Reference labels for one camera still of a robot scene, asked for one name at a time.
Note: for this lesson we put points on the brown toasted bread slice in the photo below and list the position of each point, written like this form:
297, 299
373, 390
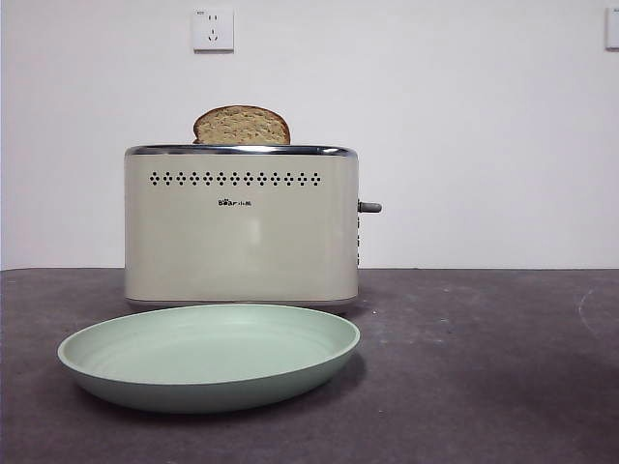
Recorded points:
242, 126

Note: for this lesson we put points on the pale green round plate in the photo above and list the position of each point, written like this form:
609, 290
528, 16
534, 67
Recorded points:
208, 377

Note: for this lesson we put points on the grey toaster lever knob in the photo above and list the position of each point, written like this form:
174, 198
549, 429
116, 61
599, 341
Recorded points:
371, 207

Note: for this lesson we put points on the cream toaster with chrome rim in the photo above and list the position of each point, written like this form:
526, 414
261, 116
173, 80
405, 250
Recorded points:
232, 241

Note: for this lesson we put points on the white wall power socket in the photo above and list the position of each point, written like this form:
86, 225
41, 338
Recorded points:
214, 30

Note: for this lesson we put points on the white wall switch plate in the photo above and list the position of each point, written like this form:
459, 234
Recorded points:
613, 29

